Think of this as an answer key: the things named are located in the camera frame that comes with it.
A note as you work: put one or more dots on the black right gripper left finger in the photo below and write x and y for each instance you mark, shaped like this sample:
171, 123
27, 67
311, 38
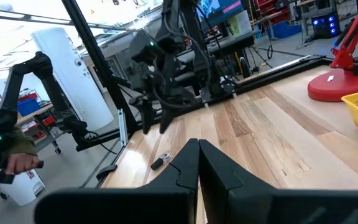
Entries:
135, 205

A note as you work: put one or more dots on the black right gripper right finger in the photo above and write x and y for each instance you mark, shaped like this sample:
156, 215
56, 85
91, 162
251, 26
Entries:
259, 205

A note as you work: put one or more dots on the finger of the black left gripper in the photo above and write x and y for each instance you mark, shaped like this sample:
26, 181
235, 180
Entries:
166, 119
148, 116

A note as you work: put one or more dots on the clear nail polish bottle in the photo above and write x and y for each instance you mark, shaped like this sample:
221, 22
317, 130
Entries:
158, 162

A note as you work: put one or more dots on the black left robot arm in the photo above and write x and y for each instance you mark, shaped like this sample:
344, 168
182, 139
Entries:
194, 40

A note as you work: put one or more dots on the white building column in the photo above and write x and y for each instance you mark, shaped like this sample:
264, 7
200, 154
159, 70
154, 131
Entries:
73, 87

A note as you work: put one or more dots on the green paper sheet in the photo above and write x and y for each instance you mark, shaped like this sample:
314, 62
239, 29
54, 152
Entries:
232, 25

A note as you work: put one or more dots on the black computer monitor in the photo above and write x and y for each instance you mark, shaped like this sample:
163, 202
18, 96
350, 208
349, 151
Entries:
219, 7

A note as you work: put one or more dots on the white paper sheet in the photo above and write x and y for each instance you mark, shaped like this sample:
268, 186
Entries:
244, 22

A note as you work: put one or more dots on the white waste bin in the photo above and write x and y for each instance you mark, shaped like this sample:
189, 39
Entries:
20, 189

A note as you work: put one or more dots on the blue plastic bin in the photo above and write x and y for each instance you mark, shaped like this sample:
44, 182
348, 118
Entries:
28, 106
284, 30

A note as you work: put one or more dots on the person's hand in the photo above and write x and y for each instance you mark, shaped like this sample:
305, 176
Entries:
22, 163

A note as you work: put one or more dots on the red storage shelf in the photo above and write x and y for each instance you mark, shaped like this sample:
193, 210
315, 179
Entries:
266, 6

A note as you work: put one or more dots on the person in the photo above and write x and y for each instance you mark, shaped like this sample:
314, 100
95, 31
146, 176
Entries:
20, 143

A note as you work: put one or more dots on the red desk lamp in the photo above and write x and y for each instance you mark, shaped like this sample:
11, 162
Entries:
331, 85

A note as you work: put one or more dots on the computer tower with blue lights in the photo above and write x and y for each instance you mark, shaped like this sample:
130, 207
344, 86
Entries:
325, 26

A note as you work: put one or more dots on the silver aluminium bracket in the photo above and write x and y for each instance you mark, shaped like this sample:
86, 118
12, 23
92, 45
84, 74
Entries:
123, 127

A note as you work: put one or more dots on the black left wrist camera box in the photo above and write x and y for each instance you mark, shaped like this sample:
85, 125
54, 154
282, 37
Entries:
145, 46

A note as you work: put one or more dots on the black frame post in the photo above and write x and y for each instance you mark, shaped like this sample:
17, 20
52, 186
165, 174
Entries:
99, 62

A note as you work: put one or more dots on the black table rail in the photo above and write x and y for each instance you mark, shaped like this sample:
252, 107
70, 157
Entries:
275, 76

